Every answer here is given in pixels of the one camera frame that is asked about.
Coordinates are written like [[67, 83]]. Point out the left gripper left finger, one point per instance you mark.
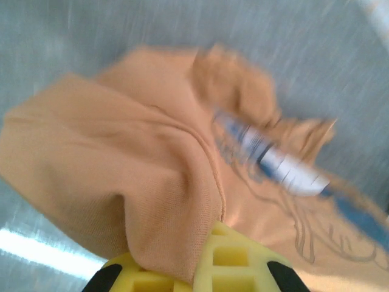
[[152, 281]]

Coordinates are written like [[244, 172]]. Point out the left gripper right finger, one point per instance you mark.
[[206, 273]]

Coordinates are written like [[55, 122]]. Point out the orange printed t-shirt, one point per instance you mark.
[[121, 137]]

